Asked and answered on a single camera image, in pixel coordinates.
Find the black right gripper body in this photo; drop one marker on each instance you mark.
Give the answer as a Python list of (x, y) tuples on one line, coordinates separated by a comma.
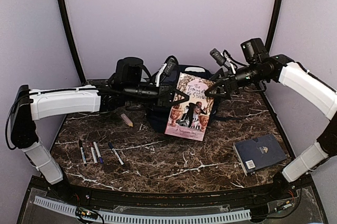
[(233, 83)]

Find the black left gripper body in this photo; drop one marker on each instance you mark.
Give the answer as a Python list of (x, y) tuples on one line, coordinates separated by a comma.
[(162, 95)]

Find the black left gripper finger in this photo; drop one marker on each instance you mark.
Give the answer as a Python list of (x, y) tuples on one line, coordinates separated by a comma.
[(178, 99), (178, 92)]

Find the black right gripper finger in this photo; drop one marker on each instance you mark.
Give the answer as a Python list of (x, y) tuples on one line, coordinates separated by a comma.
[(217, 85), (215, 93)]

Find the pink Shrew paperback book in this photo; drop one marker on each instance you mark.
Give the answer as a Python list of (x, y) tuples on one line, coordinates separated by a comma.
[(190, 119)]

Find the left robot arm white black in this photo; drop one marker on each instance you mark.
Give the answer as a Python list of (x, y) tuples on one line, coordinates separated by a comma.
[(124, 85)]

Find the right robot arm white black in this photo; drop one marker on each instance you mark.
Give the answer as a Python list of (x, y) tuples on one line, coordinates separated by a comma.
[(262, 67)]

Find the dark blue hardcover book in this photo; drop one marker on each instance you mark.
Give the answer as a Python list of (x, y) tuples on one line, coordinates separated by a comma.
[(259, 153)]

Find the blue cap marker pen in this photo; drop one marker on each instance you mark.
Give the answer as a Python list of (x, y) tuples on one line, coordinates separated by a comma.
[(114, 151)]

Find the purple tip white marker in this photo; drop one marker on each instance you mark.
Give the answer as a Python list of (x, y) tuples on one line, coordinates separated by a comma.
[(98, 152)]

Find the red cap marker pen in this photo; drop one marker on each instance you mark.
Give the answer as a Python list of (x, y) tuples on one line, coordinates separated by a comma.
[(93, 154)]

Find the black marker pen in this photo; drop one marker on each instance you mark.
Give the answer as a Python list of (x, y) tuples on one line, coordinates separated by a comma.
[(82, 153)]

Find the small circuit board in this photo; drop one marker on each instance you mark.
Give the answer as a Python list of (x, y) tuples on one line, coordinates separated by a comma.
[(85, 214)]

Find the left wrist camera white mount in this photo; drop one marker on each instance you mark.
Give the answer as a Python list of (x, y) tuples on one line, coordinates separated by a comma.
[(165, 70)]

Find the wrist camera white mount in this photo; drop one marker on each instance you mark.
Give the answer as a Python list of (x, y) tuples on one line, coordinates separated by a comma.
[(223, 60), (165, 70)]

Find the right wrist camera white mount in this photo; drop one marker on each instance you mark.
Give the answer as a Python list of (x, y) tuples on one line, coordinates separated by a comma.
[(223, 60)]

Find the black right frame post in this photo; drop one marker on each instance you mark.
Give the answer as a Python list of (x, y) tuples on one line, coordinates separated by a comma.
[(273, 24)]

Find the black frame post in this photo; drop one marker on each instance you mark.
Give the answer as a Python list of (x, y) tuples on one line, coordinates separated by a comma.
[(273, 24), (71, 41)]

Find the grey slotted cable duct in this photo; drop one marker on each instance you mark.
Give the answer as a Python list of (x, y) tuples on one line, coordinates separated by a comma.
[(143, 215)]

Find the black left frame post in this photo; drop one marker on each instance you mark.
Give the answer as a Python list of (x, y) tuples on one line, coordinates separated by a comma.
[(71, 41)]

